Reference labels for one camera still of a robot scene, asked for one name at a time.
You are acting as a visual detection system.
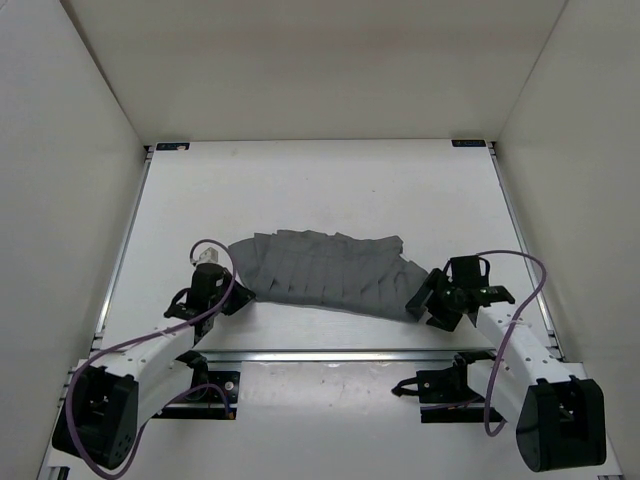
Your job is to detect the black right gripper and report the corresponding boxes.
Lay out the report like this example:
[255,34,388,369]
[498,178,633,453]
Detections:
[406,269,462,331]

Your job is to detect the grey pleated skirt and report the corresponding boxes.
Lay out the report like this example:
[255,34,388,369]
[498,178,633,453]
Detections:
[229,230,429,321]

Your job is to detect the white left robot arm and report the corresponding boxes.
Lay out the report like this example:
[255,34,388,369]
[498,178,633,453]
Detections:
[51,263,255,479]

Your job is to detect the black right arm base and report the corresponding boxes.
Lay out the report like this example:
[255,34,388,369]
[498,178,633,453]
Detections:
[391,351,495,424]

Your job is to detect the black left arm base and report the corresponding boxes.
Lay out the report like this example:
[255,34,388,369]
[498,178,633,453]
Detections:
[156,351,241,421]

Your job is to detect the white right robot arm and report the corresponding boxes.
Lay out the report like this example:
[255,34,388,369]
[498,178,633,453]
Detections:
[392,253,607,472]

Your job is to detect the blue label right corner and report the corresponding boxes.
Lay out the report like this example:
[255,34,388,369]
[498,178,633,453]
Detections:
[451,139,486,148]

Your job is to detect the blue label corner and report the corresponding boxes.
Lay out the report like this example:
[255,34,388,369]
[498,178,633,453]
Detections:
[155,142,190,151]
[451,139,486,148]

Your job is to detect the blue label left corner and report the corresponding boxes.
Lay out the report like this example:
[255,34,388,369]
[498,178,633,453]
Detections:
[155,142,190,151]

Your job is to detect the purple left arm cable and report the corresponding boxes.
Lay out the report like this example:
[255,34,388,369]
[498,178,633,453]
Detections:
[64,240,239,476]

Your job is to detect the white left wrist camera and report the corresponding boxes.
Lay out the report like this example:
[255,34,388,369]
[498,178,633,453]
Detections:
[190,247,219,266]

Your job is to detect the aluminium front table rail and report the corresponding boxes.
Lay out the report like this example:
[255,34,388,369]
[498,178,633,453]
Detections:
[200,348,495,363]

